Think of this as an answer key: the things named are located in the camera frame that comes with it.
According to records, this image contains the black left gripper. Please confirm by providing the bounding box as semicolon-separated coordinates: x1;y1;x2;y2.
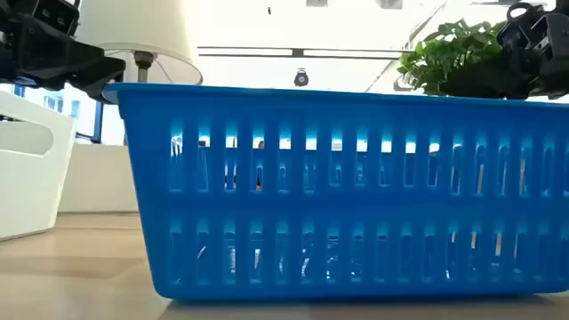
0;12;127;105

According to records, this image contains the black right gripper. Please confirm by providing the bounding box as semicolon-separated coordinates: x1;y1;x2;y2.
438;2;569;100

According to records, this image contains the white plastic basket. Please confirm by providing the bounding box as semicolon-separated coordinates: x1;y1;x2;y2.
0;90;77;242

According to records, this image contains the green leafy plant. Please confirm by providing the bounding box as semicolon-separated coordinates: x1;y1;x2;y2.
396;18;509;97

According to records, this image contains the table lamp with white shade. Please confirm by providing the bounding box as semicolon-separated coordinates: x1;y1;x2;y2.
74;0;204;86

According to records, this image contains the white low cabinet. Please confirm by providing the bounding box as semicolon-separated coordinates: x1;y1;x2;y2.
57;142;140;214

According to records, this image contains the blue slotted plastic basket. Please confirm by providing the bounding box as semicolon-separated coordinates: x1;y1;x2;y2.
102;82;569;300

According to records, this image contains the blue window frame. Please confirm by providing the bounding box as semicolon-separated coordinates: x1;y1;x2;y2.
12;84;106;144

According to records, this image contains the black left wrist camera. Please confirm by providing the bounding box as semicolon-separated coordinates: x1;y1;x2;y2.
12;0;82;37

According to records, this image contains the overhead metal frame bar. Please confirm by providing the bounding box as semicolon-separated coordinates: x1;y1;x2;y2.
197;45;404;60

